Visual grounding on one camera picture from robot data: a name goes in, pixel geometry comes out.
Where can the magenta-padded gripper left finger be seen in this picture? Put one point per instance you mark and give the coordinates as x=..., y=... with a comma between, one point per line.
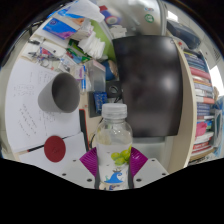
x=75, y=171

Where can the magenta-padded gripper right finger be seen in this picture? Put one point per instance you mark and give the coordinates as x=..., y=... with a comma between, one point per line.
x=151, y=170

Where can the clear plastic drink bottle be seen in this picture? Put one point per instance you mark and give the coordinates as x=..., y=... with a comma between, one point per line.
x=113, y=140

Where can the flat round red coaster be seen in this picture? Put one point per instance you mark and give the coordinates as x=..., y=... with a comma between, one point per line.
x=55, y=149

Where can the small blue patterned box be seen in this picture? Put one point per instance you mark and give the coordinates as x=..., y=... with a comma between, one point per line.
x=100, y=101

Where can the grey cup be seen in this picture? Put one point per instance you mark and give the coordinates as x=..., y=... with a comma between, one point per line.
x=50, y=100

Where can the black computer monitor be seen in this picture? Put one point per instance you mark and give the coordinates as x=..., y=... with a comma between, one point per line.
x=150, y=86

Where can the handwritten white paper sheet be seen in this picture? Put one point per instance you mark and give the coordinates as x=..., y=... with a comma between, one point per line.
x=23, y=100

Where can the clear plastic box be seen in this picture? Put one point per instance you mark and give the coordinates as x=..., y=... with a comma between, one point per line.
x=96, y=75

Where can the small pink white box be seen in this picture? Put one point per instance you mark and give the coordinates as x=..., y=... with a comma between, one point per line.
x=78, y=71

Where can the blue round container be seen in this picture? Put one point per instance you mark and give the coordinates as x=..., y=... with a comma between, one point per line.
x=111, y=70

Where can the white tray with stationery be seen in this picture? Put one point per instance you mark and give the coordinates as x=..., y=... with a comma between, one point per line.
x=46, y=55

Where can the green packet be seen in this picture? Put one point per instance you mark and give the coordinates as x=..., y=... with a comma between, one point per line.
x=78, y=51

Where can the white napkin stack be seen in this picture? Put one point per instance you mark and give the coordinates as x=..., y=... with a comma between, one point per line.
x=93, y=45

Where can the blue tissue box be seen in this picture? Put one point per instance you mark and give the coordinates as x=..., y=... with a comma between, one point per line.
x=60, y=28

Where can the green round sticker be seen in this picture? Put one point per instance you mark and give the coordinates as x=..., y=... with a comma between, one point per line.
x=149, y=18

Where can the wall shelf with books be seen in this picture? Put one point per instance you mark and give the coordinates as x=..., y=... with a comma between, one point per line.
x=203, y=100

